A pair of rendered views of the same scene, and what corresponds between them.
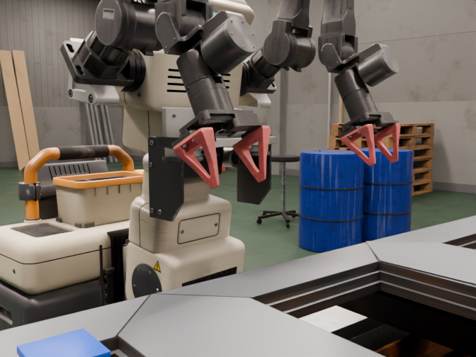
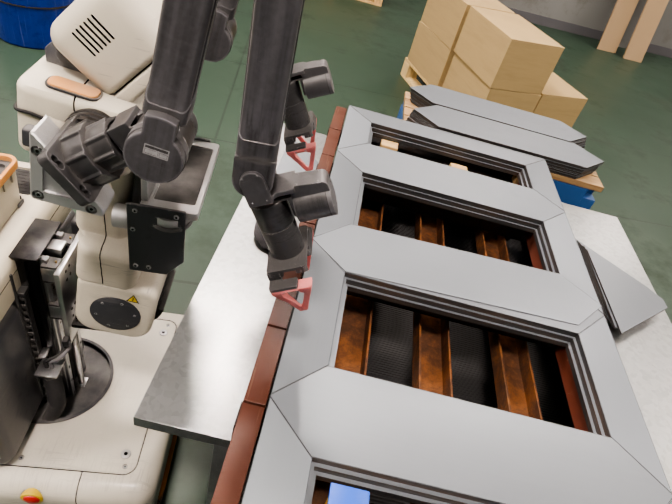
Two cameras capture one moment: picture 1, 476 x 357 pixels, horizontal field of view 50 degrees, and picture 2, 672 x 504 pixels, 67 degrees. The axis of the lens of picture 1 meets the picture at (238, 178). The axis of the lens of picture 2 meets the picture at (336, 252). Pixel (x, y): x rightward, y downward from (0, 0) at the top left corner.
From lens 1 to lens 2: 0.80 m
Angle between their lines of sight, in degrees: 59
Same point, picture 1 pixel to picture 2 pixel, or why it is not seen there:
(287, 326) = (375, 389)
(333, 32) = not seen: hidden behind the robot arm
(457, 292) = (399, 291)
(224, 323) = (346, 405)
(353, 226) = not seen: hidden behind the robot
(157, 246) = (130, 284)
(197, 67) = (284, 218)
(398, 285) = (359, 286)
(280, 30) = (218, 24)
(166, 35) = (255, 194)
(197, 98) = (282, 243)
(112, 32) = (164, 173)
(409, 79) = not seen: outside the picture
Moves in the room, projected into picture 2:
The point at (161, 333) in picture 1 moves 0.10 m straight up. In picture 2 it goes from (330, 438) to (344, 406)
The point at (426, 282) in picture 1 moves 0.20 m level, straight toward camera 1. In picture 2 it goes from (378, 285) to (421, 355)
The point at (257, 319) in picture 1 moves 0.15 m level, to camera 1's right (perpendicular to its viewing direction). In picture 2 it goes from (356, 390) to (407, 352)
